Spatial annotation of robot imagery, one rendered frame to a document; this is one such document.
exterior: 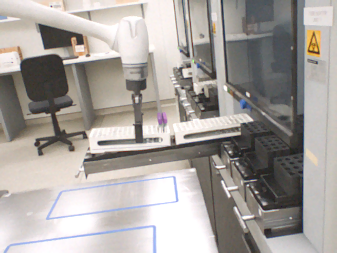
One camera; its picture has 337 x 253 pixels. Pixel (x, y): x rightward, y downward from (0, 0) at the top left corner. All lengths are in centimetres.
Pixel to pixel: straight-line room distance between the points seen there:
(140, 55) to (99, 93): 371
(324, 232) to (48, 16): 100
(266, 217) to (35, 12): 91
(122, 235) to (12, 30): 438
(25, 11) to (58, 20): 11
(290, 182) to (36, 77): 305
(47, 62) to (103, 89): 145
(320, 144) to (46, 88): 315
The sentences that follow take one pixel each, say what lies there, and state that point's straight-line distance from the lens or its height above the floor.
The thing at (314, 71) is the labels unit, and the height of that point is 114.
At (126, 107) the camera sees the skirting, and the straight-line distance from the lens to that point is 485.
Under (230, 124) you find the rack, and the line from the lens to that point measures 124.
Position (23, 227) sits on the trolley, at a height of 82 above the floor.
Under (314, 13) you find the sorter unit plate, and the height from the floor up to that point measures 124.
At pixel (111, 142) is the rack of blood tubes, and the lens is 131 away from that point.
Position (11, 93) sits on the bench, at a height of 54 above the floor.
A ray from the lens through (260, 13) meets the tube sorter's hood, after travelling 90.
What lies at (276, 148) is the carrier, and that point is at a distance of 98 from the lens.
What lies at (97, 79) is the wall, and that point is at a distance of 480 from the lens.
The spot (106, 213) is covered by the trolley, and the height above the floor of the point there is 82.
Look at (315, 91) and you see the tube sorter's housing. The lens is 69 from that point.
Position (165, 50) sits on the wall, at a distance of 471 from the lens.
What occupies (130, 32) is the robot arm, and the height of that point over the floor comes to 123.
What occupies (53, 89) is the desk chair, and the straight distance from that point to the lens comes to 363.
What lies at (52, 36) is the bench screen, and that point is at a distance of 460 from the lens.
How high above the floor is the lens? 128
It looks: 19 degrees down
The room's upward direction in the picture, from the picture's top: 8 degrees counter-clockwise
